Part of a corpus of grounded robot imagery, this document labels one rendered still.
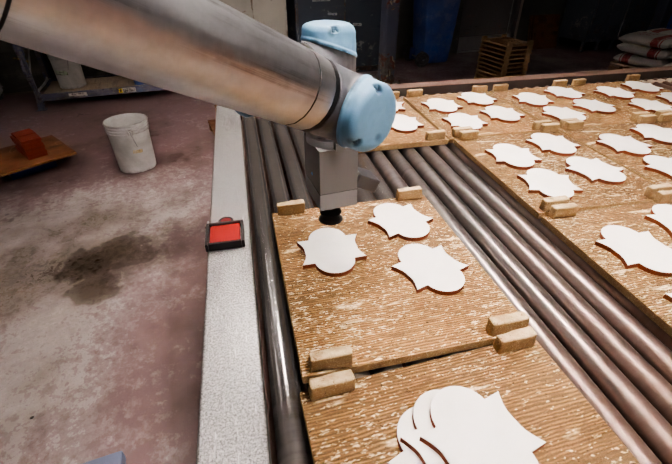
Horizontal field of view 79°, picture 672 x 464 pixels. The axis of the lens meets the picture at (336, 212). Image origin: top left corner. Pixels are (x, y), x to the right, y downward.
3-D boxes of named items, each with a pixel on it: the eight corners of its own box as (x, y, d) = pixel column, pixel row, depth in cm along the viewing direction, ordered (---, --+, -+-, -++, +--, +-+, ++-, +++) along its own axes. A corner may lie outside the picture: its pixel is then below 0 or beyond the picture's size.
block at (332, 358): (310, 375, 55) (309, 362, 53) (307, 363, 56) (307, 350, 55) (353, 366, 56) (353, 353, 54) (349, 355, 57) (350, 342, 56)
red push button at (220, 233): (210, 249, 81) (209, 243, 80) (211, 231, 86) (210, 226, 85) (241, 245, 82) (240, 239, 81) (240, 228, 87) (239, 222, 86)
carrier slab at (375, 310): (302, 384, 55) (302, 377, 54) (272, 219, 89) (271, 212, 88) (531, 337, 62) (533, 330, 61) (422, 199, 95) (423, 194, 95)
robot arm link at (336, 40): (283, 23, 55) (330, 16, 60) (288, 103, 61) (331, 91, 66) (322, 30, 50) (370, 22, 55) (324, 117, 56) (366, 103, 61)
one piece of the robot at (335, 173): (392, 120, 61) (385, 212, 70) (368, 102, 68) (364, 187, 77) (315, 130, 57) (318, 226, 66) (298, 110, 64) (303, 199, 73)
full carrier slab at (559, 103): (556, 134, 129) (561, 120, 126) (488, 95, 162) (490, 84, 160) (649, 124, 135) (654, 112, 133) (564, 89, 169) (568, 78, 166)
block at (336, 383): (310, 403, 51) (310, 390, 50) (307, 390, 53) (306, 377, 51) (355, 391, 53) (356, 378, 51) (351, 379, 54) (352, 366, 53)
